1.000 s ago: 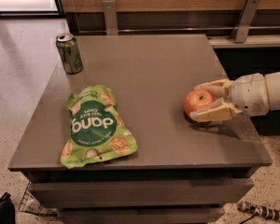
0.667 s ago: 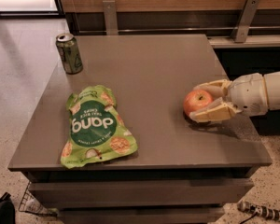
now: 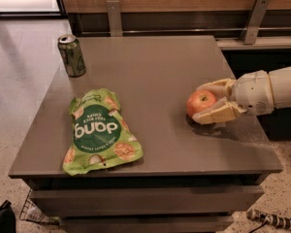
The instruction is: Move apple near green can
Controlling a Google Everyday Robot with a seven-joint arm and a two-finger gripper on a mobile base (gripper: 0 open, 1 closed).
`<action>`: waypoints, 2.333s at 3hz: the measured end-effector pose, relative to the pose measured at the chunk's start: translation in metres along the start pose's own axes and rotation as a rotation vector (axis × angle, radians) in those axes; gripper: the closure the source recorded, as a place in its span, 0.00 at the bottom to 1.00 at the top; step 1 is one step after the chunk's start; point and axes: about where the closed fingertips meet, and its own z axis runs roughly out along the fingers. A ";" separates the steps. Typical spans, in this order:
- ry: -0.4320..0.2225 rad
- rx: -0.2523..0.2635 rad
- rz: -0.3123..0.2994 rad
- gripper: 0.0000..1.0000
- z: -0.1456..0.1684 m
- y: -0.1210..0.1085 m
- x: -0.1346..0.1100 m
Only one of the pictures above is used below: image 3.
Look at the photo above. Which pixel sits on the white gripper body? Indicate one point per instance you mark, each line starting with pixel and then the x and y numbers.
pixel 252 92

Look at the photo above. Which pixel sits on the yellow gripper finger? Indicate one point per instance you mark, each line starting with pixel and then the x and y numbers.
pixel 221 111
pixel 220 88

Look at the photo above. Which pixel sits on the red apple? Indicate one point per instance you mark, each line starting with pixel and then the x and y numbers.
pixel 199 101

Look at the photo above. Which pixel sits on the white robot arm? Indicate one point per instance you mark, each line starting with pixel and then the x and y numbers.
pixel 281 87

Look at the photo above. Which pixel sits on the green soda can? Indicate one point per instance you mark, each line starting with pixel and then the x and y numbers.
pixel 70 51

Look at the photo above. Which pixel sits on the grey drawer cabinet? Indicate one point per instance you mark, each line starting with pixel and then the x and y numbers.
pixel 190 179

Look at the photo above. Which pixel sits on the green dang chips bag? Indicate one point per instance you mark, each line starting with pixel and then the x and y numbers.
pixel 101 138

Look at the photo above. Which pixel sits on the black bag on floor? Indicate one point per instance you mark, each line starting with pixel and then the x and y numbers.
pixel 7 218

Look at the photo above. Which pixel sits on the right metal wall bracket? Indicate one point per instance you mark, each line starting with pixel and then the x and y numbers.
pixel 256 16

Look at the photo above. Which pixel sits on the metal wall bracket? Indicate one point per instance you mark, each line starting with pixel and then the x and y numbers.
pixel 256 16
pixel 114 17

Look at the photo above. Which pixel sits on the black white striped handle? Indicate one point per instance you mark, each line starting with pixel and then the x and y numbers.
pixel 270 219

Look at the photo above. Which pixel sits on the left metal wall bracket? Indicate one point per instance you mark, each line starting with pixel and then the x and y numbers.
pixel 114 17

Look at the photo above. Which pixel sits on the horizontal metal rail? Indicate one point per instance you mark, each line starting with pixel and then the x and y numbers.
pixel 216 33

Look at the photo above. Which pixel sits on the wire basket on floor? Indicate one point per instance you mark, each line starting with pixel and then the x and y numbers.
pixel 31 213

